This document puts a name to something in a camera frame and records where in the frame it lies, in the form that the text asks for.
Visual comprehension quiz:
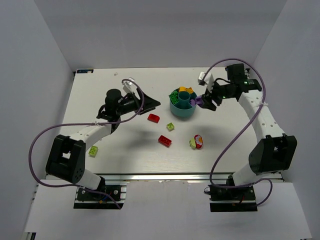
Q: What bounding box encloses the dark green small lego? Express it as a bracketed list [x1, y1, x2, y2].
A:
[171, 99, 179, 105]

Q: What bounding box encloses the green lego plate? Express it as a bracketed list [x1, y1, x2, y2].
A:
[169, 90, 179, 101]

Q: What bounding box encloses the yellow rounded lego brick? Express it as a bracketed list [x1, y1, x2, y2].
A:
[178, 86, 187, 92]

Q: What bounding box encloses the orange lego brick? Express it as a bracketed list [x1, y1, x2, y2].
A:
[186, 87, 194, 94]

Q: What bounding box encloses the small purple lego brick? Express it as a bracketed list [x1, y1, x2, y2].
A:
[190, 99, 196, 106]

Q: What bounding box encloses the purple paw lego piece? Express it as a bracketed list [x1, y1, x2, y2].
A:
[195, 95, 204, 106]

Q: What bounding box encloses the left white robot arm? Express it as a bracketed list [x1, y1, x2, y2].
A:
[45, 89, 161, 192]

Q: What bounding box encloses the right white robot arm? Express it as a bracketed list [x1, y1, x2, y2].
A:
[197, 63, 298, 188]

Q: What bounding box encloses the red curved lego brick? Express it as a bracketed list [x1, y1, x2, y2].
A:
[147, 113, 160, 124]

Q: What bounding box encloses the light green small lego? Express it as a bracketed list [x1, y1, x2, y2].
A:
[166, 122, 175, 131]

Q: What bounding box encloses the teal round divided container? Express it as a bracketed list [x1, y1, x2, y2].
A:
[169, 87, 197, 118]

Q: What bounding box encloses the red rectangular lego brick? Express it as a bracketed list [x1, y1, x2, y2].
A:
[158, 135, 172, 148]

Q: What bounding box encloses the lime green lego brick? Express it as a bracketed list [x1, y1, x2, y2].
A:
[88, 145, 99, 158]

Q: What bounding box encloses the left corner label sticker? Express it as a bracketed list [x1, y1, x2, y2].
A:
[76, 69, 94, 74]

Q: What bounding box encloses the red flower lego piece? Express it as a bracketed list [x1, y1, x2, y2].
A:
[194, 134, 203, 149]

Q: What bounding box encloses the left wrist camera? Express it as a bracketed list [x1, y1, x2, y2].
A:
[121, 77, 135, 94]

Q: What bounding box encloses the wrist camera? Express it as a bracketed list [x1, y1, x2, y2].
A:
[197, 71, 215, 93]
[121, 77, 135, 94]

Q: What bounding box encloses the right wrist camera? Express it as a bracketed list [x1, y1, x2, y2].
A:
[197, 71, 215, 93]

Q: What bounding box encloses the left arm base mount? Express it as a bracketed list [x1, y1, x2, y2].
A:
[73, 181, 127, 210]

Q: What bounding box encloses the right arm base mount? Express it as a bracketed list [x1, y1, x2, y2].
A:
[203, 185, 258, 213]

